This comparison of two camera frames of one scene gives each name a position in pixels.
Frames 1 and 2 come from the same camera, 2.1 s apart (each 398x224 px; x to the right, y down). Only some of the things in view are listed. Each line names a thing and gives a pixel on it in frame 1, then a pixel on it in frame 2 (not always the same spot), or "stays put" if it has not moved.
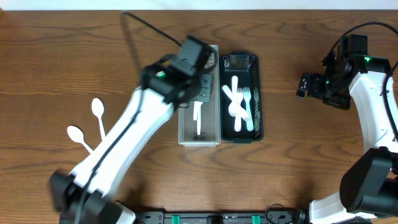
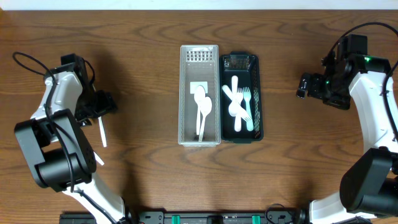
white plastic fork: x=237 y=105 stays put
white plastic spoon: x=234 y=107 stays put
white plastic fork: x=237 y=102 stays put
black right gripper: x=315 y=86 stays put
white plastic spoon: x=196 y=106 to x=206 y=107
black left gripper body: x=205 y=88 to x=94 y=106
